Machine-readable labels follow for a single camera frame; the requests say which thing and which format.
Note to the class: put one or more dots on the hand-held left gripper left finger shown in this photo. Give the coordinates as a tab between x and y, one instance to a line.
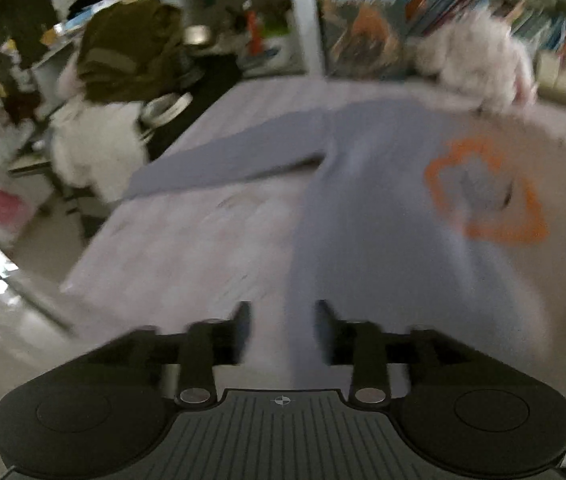
242	332

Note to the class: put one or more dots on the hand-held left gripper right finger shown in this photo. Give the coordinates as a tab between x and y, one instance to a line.
325	332

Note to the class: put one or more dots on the grey-blue sweatshirt with orange print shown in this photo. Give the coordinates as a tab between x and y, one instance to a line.
363	210

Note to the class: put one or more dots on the white fluffy garment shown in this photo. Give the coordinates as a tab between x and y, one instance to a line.
98	145

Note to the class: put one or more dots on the orange bottle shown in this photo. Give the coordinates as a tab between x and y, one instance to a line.
254	30

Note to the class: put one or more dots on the olive green jacket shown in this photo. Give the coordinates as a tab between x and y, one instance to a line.
128	50

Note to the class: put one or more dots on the comic poster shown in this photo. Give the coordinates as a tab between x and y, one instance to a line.
363	25

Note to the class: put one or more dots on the white plush toy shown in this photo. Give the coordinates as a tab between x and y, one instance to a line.
473	55

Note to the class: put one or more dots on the white shelf post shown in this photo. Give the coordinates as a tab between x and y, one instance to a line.
303	15

